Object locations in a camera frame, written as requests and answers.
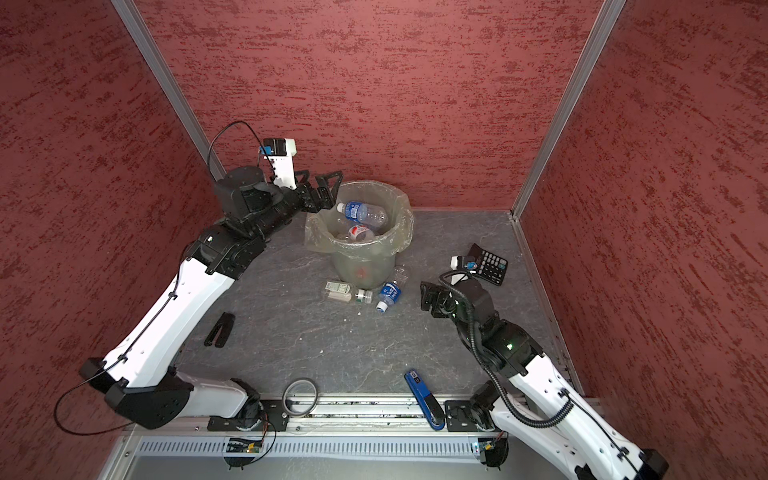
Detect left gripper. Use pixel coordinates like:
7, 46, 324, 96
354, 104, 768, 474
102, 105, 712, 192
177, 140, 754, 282
250, 166, 343, 241

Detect blue label bottle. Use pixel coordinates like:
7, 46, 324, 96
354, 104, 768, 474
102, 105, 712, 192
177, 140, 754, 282
336, 201, 389, 229
376, 266, 408, 313

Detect Wahaha red white bottle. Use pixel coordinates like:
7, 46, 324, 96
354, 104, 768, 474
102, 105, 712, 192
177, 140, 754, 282
346, 224, 376, 243

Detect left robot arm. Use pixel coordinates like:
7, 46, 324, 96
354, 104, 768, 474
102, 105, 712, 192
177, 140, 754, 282
80, 166, 343, 430

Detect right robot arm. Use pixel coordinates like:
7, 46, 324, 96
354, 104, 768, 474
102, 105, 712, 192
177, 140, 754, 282
420, 270, 669, 479

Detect clear plastic bin liner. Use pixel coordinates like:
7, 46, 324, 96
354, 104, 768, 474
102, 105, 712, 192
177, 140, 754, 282
304, 180, 415, 260

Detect grey mesh waste bin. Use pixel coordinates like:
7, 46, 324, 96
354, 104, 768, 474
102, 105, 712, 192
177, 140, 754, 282
328, 215, 396, 289

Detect black calculator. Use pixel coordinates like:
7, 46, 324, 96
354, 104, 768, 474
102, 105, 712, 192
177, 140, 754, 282
465, 243, 509, 286

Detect blue utility knife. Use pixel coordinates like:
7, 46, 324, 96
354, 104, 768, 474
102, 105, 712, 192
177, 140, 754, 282
404, 369, 446, 431

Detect black stapler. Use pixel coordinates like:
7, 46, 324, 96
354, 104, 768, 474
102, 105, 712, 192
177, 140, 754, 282
204, 312, 235, 348

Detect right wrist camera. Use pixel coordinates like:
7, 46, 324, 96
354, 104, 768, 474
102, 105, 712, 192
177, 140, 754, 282
450, 256, 478, 272

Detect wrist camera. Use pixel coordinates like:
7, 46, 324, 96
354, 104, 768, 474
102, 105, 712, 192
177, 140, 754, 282
261, 138, 297, 190
450, 256, 478, 272

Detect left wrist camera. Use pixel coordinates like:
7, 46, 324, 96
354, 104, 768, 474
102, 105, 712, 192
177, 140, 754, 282
261, 138, 297, 190

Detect aluminium front rail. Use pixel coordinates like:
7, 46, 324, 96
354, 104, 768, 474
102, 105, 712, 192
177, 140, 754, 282
119, 392, 601, 438

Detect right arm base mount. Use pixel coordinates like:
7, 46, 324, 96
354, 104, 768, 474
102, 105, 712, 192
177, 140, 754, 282
444, 400, 495, 432

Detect white slotted cable duct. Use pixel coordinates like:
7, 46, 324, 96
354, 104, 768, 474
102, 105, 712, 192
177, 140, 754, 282
135, 436, 479, 462

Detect left aluminium corner post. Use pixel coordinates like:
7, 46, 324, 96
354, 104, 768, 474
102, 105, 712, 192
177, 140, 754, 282
110, 0, 225, 179

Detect aluminium corner post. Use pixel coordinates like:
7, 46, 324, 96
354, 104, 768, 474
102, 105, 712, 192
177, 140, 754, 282
110, 0, 225, 179
511, 0, 626, 222

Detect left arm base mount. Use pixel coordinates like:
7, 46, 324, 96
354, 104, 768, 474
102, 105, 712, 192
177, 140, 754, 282
207, 400, 290, 432

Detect right aluminium corner post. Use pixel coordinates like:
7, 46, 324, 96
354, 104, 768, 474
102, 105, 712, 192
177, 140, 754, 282
511, 0, 626, 222

